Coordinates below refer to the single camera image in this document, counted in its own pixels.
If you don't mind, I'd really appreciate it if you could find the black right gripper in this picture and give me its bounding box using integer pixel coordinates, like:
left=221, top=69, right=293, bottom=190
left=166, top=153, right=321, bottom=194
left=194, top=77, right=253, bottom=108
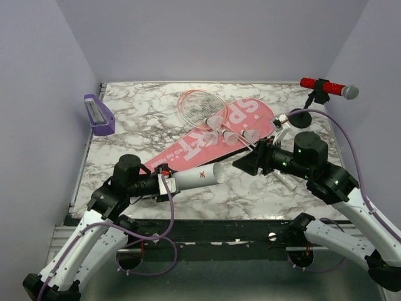
left=232, top=135, right=312, bottom=179

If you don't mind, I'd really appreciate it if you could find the white shuttlecock tube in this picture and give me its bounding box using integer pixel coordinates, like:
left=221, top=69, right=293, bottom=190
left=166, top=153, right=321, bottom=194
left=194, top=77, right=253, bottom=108
left=172, top=162, right=219, bottom=191

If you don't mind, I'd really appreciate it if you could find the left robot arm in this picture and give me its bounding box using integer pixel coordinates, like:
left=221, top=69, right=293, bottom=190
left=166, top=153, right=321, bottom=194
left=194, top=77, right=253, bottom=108
left=23, top=154, right=178, bottom=300

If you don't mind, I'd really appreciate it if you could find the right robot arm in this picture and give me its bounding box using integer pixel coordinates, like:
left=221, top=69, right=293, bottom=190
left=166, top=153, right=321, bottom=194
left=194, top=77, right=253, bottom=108
left=232, top=132, right=400, bottom=292

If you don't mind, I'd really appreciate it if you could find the pink badminton racket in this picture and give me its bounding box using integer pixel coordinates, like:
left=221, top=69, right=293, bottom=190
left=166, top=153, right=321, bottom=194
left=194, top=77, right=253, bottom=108
left=177, top=89, right=255, bottom=150

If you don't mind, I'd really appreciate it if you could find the pink racket bag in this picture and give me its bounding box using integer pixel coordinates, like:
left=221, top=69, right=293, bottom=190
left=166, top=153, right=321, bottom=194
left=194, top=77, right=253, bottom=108
left=144, top=98, right=274, bottom=171

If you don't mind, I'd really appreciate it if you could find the purple wedge device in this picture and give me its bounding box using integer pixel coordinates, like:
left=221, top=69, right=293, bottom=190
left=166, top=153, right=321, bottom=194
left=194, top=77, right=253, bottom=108
left=83, top=94, right=115, bottom=137

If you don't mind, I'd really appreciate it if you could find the red microphone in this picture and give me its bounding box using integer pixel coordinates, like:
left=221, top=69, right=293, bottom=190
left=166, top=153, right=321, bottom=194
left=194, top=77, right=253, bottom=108
left=299, top=77, right=360, bottom=100

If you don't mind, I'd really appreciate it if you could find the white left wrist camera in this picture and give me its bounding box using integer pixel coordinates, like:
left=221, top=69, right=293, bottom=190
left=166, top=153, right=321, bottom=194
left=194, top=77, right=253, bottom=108
left=158, top=174, right=179, bottom=196

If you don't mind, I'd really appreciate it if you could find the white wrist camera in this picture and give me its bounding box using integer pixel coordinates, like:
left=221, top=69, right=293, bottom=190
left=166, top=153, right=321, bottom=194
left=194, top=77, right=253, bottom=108
left=271, top=114, right=291, bottom=145
left=158, top=174, right=179, bottom=196

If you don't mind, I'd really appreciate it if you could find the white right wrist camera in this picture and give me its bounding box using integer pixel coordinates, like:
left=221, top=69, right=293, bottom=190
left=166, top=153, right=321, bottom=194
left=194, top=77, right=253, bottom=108
left=271, top=114, right=291, bottom=145

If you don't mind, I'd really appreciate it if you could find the black base frame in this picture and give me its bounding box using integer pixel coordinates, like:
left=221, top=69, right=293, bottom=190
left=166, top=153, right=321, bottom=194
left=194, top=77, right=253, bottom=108
left=110, top=219, right=313, bottom=268

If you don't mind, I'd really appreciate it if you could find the aluminium rail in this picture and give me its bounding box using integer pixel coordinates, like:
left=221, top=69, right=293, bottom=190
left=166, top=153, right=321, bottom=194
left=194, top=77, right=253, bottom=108
left=49, top=226, right=76, bottom=252

